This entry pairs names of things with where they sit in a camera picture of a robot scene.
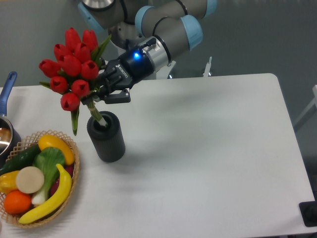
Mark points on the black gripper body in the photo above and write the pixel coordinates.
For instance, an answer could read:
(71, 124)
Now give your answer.
(124, 72)

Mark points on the red tulip bouquet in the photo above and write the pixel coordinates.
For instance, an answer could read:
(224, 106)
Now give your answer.
(74, 73)

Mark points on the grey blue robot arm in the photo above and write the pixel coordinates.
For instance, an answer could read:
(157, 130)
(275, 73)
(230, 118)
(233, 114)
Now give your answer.
(130, 21)

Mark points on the dark grey ribbed vase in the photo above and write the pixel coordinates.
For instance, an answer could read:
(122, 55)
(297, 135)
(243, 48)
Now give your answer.
(108, 141)

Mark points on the dark red vegetable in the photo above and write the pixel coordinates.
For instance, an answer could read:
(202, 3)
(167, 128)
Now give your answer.
(55, 185)

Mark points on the yellow lemon squash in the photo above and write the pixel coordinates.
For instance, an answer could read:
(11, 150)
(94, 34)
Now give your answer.
(49, 140)

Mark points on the green bok choy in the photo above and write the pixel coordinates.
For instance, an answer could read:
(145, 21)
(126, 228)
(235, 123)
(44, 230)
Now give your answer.
(46, 161)

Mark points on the woven wicker basket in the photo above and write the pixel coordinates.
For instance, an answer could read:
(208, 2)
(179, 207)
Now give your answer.
(29, 141)

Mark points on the yellow banana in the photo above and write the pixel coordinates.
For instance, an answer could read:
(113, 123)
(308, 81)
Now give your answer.
(58, 198)

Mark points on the dark green cucumber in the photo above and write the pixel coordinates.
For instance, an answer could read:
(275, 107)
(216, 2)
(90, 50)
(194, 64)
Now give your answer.
(23, 159)

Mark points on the beige round disc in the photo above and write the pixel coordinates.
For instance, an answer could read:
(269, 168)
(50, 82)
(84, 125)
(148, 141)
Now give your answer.
(29, 180)

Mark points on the yellow bell pepper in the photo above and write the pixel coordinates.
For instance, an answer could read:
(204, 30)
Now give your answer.
(8, 182)

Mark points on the orange fruit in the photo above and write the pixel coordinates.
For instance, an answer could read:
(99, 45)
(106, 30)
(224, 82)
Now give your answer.
(17, 202)

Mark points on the black device at table edge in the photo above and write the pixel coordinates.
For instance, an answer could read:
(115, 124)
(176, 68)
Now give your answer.
(309, 213)

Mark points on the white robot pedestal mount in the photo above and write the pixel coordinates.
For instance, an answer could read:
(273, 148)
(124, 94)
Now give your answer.
(161, 73)

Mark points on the blue handled saucepan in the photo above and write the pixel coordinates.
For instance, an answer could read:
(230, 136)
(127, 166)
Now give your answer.
(9, 137)

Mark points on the white frame at right edge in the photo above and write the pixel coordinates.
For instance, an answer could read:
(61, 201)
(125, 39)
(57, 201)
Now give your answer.
(307, 112)

